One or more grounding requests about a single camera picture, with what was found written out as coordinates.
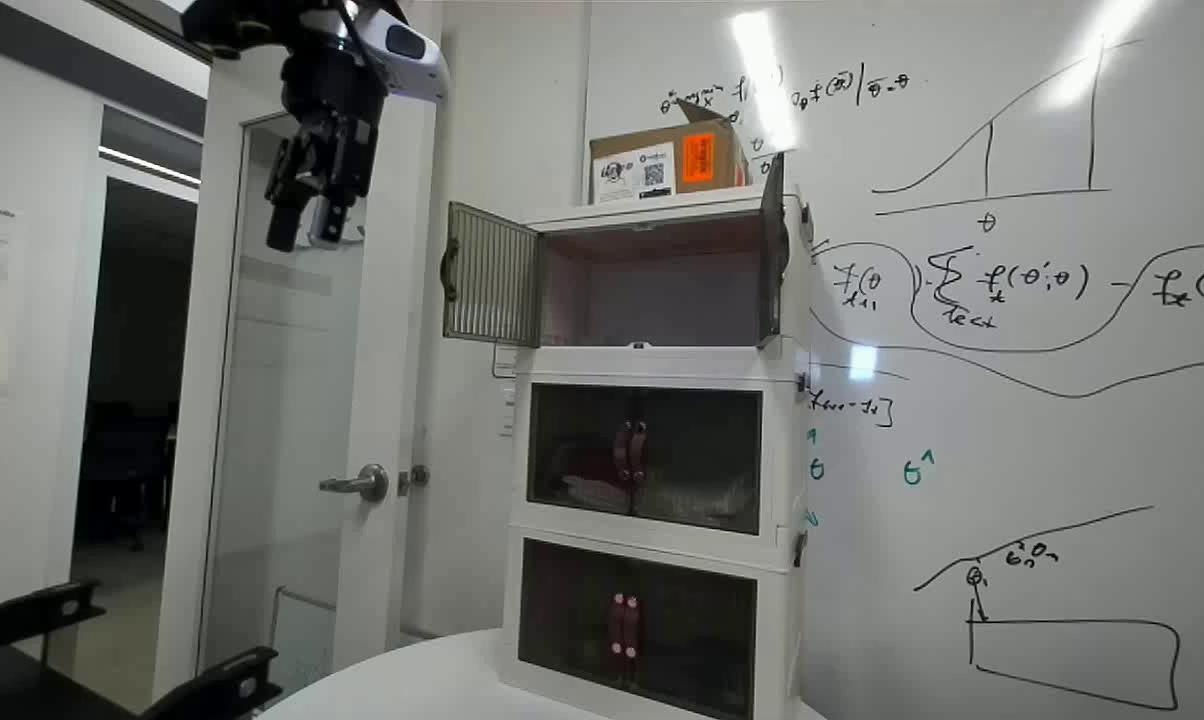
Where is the white room door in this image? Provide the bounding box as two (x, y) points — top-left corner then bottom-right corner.
(195, 92), (438, 674)

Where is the silver door latch knob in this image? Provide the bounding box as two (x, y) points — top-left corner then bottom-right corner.
(393, 462), (434, 502)

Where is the black office chair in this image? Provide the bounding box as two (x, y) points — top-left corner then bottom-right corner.
(0, 576), (289, 720)

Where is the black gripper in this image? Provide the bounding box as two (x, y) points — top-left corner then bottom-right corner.
(265, 42), (393, 256)

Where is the closed dark cabinet door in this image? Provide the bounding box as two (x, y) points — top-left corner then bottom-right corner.
(525, 379), (635, 523)
(516, 535), (627, 695)
(627, 389), (769, 540)
(618, 552), (765, 720)

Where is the silver door lever handle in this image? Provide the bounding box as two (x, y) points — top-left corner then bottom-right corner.
(310, 462), (393, 508)

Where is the large wall whiteboard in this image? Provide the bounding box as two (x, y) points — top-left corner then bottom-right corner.
(575, 0), (1204, 720)

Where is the white three-tier cabinet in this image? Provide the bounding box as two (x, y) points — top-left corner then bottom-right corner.
(496, 182), (814, 720)

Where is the cardboard box with labels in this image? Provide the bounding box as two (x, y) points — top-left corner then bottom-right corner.
(585, 108), (753, 207)

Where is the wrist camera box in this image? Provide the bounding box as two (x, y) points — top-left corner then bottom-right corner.
(350, 6), (450, 108)

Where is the open translucent cabinet door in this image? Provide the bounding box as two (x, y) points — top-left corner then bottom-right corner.
(434, 196), (544, 353)
(753, 147), (797, 347)

